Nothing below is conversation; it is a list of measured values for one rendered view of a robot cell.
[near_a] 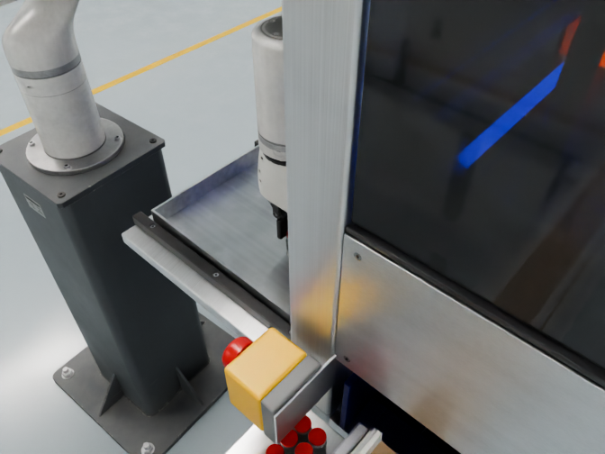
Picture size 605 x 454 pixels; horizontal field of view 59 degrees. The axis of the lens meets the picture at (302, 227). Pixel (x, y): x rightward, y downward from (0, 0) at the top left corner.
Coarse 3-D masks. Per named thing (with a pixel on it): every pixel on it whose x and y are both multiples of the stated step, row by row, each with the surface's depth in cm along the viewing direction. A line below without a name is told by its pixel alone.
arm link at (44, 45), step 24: (24, 0) 94; (48, 0) 90; (72, 0) 90; (24, 24) 90; (48, 24) 90; (72, 24) 93; (24, 48) 89; (48, 48) 90; (72, 48) 94; (24, 72) 92; (48, 72) 92
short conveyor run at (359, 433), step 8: (360, 424) 60; (352, 432) 59; (360, 432) 59; (368, 432) 60; (376, 432) 56; (344, 440) 59; (352, 440) 59; (360, 440) 59; (368, 440) 55; (376, 440) 55; (344, 448) 58; (352, 448) 58; (360, 448) 55; (368, 448) 54; (376, 448) 58; (384, 448) 58
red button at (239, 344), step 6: (234, 342) 58; (240, 342) 58; (246, 342) 58; (252, 342) 59; (228, 348) 58; (234, 348) 58; (240, 348) 58; (246, 348) 58; (222, 354) 58; (228, 354) 58; (234, 354) 57; (222, 360) 58; (228, 360) 58
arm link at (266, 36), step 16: (256, 32) 59; (272, 32) 58; (256, 48) 59; (272, 48) 57; (256, 64) 60; (272, 64) 58; (256, 80) 62; (272, 80) 60; (256, 96) 64; (272, 96) 61; (272, 112) 63; (272, 128) 64
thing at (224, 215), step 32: (256, 160) 102; (192, 192) 93; (224, 192) 96; (256, 192) 96; (160, 224) 88; (192, 224) 90; (224, 224) 90; (256, 224) 90; (224, 256) 85; (256, 256) 85; (256, 288) 76; (288, 288) 80; (288, 320) 74
